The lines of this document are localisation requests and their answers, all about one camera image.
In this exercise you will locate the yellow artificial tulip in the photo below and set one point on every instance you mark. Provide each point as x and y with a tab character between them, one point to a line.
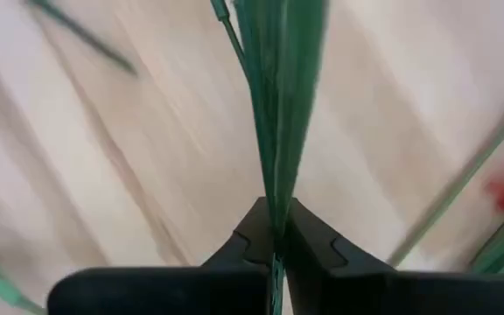
453	184

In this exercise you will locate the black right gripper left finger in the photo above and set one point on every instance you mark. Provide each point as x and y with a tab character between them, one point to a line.
169	291

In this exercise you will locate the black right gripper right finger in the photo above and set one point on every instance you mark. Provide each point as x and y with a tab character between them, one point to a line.
366	293

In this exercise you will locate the white blossom grass spray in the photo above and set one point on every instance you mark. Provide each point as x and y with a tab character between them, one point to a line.
282	109
86	37

